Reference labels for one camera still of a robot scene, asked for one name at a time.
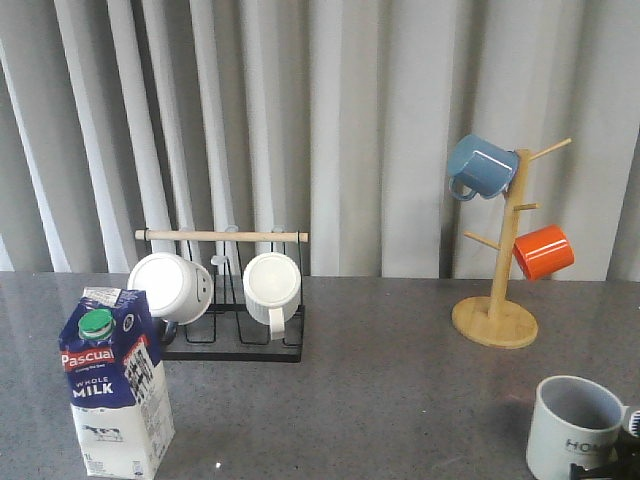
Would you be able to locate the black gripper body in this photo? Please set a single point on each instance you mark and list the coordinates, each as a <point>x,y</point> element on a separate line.
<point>626,451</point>

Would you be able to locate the white HOME mug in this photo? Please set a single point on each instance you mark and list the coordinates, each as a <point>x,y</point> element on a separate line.
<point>574,421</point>

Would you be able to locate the blue white milk carton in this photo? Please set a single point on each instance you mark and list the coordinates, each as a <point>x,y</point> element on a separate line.
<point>118,393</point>

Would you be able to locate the wooden mug tree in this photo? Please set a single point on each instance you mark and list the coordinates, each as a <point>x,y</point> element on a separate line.
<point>493,320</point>

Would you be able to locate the orange enamel mug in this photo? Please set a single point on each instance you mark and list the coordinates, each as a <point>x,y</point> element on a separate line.
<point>543,252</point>

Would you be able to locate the blue enamel mug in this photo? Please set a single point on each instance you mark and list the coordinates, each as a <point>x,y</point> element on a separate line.
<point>477,166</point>

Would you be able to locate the white ribbed mug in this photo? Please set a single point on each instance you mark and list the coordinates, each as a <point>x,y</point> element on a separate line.
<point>272,285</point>

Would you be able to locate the grey pleated curtain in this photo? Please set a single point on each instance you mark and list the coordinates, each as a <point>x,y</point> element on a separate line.
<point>330,117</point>

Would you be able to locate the white smiley face mug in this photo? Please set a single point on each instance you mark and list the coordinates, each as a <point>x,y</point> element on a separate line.
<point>177,290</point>

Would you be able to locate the black wire mug rack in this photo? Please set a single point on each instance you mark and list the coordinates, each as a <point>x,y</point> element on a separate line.
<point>226,331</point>

